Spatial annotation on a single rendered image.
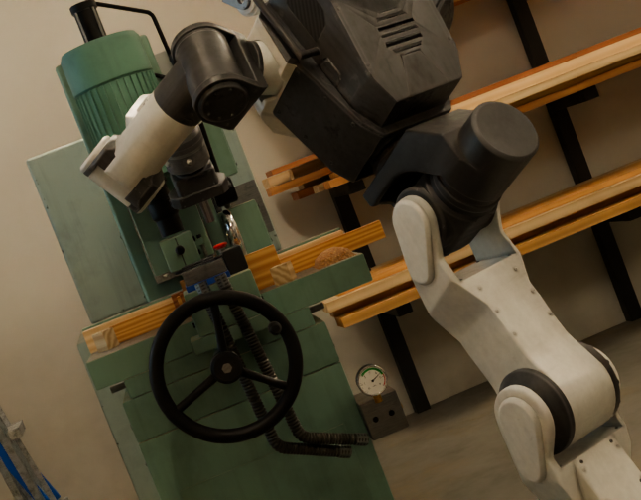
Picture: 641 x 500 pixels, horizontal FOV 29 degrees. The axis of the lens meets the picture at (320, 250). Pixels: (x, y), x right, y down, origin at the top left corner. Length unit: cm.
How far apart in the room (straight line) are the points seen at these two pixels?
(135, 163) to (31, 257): 297
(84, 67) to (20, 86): 246
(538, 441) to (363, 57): 64
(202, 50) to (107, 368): 80
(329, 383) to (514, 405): 70
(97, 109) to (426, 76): 87
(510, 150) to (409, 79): 21
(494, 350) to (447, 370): 325
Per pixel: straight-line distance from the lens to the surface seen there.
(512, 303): 199
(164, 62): 297
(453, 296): 198
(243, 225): 283
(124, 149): 208
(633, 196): 499
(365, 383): 250
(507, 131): 189
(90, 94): 262
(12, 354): 505
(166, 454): 255
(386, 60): 195
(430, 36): 203
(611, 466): 202
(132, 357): 252
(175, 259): 263
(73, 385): 505
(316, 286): 253
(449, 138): 190
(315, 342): 254
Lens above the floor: 110
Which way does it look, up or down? 4 degrees down
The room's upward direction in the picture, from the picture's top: 21 degrees counter-clockwise
